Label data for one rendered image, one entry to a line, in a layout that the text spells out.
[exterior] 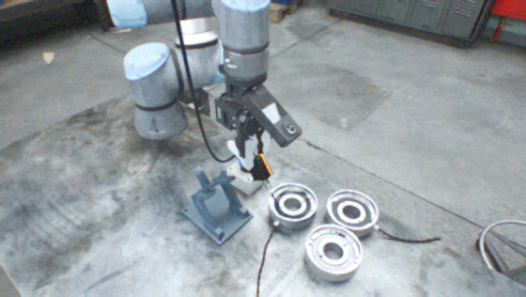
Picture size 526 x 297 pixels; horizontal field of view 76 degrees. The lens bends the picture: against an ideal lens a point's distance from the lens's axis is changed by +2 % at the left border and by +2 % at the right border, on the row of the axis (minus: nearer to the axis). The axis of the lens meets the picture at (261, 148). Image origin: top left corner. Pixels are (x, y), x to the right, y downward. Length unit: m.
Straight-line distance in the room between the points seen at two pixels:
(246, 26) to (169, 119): 0.52
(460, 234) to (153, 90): 1.59
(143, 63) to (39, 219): 0.42
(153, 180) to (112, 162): 0.14
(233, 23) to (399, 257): 0.53
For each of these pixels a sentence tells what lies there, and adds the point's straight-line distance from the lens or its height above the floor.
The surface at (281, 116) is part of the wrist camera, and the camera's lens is 0.56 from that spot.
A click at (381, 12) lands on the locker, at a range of 4.07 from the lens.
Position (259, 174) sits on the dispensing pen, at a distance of 0.67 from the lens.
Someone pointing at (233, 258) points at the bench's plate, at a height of 0.80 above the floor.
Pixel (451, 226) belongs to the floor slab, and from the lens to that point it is 1.97.
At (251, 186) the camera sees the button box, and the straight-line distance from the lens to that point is 0.77.
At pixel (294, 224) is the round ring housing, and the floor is 0.83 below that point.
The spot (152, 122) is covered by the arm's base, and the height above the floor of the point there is 0.85.
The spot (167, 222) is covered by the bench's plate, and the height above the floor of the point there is 0.80.
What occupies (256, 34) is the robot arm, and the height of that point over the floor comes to 1.20.
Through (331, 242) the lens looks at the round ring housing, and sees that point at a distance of 0.69.
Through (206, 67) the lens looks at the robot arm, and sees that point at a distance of 0.92.
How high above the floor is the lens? 1.39
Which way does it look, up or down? 40 degrees down
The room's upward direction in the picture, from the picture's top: straight up
